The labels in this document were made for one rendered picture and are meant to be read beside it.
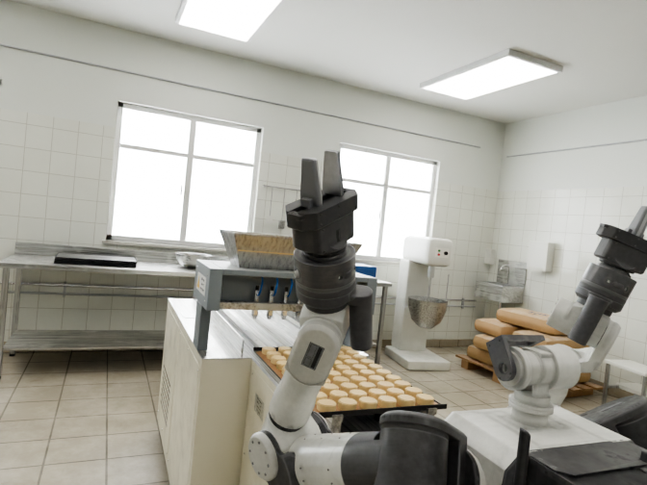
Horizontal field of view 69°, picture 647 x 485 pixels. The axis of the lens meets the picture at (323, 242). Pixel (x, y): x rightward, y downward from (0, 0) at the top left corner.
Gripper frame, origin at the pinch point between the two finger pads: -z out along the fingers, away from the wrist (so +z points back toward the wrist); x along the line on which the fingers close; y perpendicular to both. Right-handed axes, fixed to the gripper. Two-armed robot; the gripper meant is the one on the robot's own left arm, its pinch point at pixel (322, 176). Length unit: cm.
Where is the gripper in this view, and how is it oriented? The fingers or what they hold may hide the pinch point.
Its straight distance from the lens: 63.4
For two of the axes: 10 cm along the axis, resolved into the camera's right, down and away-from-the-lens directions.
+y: 7.9, 2.3, -5.7
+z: 0.3, 9.1, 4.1
